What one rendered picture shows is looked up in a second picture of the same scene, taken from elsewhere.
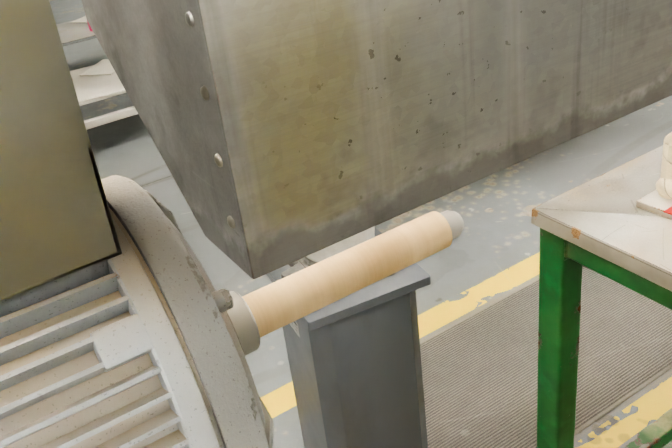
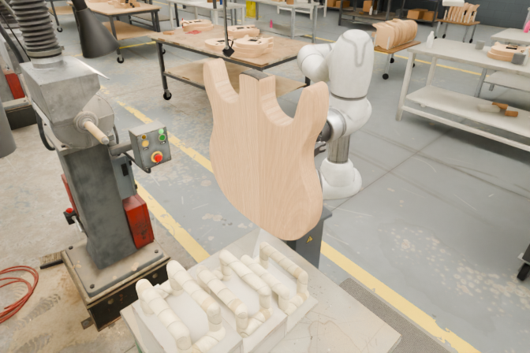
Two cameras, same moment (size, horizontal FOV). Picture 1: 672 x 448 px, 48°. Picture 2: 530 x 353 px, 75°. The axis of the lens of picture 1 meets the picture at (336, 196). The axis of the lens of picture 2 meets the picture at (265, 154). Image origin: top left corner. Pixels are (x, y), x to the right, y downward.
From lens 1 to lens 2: 1.65 m
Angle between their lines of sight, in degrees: 67
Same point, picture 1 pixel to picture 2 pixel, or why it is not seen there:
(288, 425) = (322, 261)
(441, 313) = (421, 317)
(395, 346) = not seen: hidden behind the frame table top
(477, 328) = (414, 336)
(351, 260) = (93, 129)
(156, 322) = not seen: hidden behind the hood
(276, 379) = (347, 253)
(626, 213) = (253, 252)
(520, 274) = not seen: outside the picture
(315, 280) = (90, 127)
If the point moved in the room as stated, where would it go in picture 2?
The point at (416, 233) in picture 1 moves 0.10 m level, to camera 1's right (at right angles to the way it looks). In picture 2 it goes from (98, 135) to (92, 147)
